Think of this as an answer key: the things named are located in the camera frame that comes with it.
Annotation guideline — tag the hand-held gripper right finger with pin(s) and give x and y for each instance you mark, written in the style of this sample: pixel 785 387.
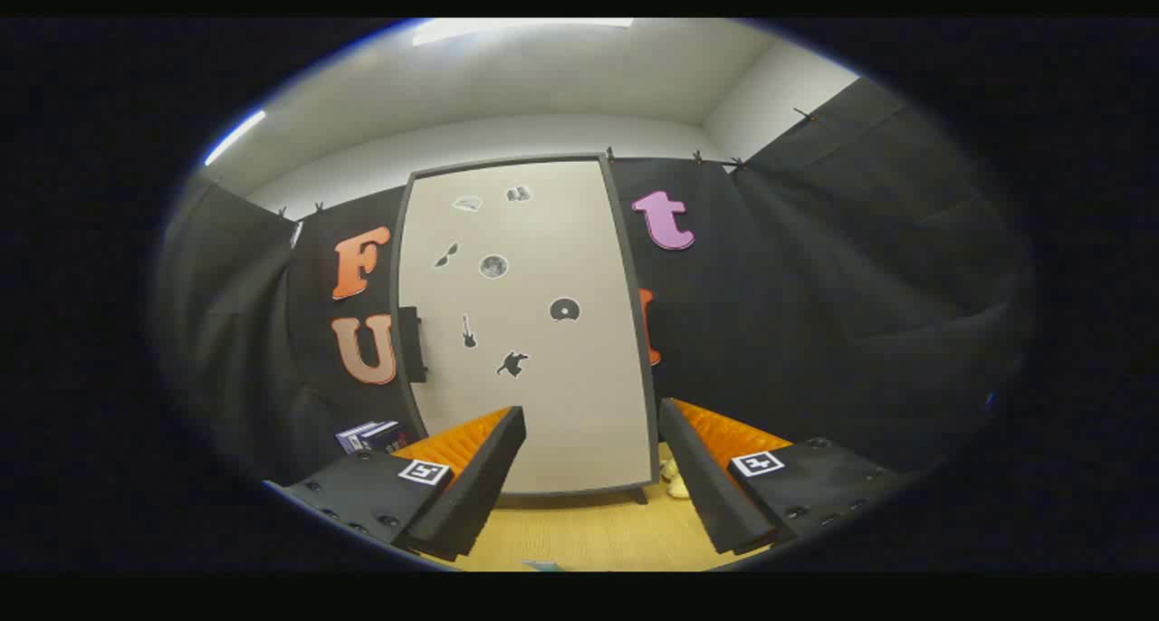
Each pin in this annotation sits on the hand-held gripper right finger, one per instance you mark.
pixel 702 476

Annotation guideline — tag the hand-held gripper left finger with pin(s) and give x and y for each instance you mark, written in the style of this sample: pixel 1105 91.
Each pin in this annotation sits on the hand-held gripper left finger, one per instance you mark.
pixel 480 476

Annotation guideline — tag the small white object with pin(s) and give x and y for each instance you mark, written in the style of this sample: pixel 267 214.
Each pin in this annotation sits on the small white object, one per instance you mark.
pixel 675 483

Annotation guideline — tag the dark blue boxes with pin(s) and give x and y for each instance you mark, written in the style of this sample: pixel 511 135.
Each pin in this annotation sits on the dark blue boxes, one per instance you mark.
pixel 373 435

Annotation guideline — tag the grey cabinet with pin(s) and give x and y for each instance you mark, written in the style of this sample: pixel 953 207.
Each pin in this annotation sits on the grey cabinet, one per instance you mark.
pixel 631 268

